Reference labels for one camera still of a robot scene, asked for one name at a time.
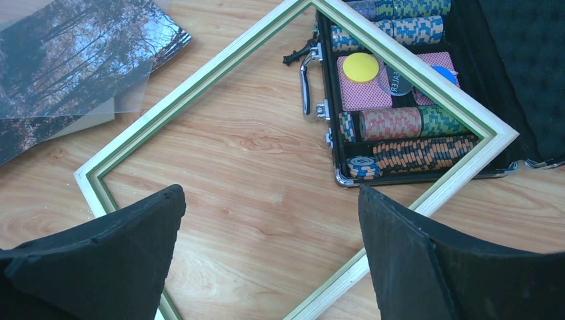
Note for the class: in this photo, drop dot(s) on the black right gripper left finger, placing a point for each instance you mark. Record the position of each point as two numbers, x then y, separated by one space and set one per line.
112 267

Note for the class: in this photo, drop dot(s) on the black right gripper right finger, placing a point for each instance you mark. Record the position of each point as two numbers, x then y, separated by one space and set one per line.
422 269

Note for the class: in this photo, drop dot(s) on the wooden picture frame green trim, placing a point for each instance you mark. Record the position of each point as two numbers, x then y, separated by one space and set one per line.
495 135

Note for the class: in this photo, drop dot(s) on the forest photo print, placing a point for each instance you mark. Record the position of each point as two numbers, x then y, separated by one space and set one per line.
66 62

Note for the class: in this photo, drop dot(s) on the clear acrylic sheet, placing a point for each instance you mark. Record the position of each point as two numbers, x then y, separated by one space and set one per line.
128 95

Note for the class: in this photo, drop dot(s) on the orange black chip row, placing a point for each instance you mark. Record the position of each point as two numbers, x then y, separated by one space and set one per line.
419 155

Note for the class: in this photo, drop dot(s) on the red poker chip row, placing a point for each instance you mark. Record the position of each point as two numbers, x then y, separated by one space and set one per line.
393 123

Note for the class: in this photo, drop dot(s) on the green poker chip row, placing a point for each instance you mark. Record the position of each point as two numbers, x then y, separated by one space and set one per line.
437 122

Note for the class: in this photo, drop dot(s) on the brown cardboard backing board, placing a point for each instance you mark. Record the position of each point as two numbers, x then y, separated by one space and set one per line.
69 124

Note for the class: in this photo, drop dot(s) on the clear dealer button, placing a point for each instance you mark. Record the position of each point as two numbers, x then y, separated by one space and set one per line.
392 82

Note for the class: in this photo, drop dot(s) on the blue dealer button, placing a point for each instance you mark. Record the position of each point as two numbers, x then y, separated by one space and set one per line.
450 75

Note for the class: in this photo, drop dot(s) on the yellow dealer button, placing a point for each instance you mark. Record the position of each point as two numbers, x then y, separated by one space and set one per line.
360 67

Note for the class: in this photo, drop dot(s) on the black poker chip case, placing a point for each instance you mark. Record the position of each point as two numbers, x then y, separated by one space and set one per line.
509 56

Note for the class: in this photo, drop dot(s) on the blue yellow chip row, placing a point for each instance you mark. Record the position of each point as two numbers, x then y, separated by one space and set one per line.
407 31

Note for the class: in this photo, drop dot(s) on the top blue green chip row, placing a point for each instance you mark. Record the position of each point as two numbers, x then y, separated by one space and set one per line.
377 10

